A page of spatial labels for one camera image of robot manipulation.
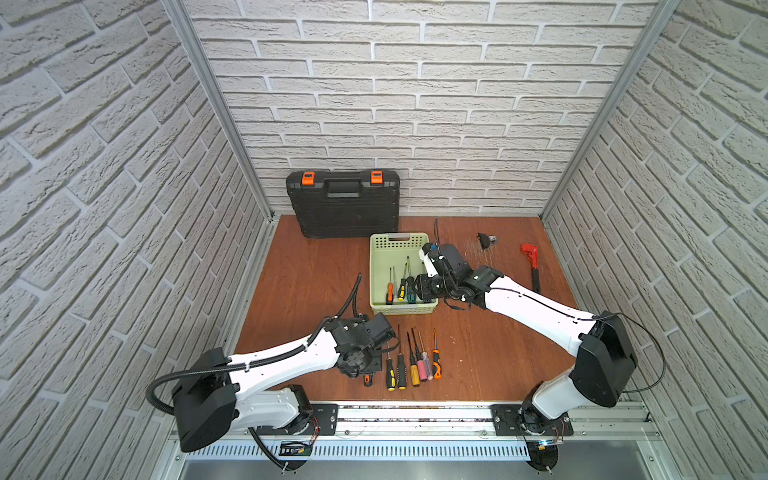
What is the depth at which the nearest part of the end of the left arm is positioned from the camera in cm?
56

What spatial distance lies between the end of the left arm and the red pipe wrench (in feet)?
2.02

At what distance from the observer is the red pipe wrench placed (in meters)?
1.02
